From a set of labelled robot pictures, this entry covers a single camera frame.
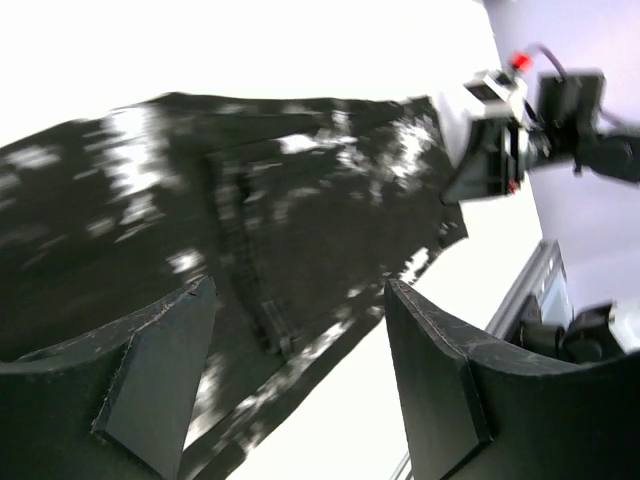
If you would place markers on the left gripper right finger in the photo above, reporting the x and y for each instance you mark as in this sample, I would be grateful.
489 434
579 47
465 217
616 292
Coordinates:
550 419

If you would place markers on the aluminium frame rail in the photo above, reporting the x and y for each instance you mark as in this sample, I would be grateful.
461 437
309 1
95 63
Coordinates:
442 413

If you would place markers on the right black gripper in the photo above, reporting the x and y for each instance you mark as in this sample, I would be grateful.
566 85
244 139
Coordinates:
493 163

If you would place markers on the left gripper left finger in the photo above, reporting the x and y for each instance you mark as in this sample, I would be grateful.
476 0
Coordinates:
114 403

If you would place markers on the black white patterned trousers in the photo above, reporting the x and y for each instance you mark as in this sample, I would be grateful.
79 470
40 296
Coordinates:
299 210

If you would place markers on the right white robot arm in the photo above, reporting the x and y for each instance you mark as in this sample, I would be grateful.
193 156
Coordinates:
562 127

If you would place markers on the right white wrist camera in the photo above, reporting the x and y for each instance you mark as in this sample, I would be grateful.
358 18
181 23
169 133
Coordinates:
500 93

